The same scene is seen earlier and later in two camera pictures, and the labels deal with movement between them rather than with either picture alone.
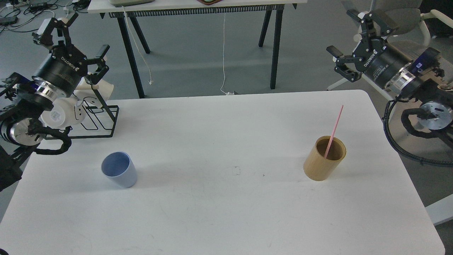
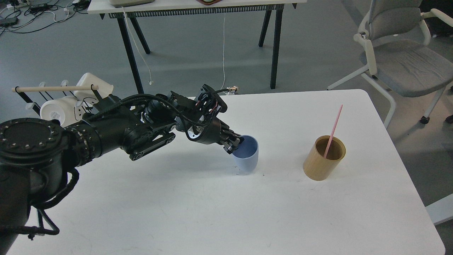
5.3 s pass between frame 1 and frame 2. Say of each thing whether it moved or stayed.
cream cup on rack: stayed
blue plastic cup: moved
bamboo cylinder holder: stayed
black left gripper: moved
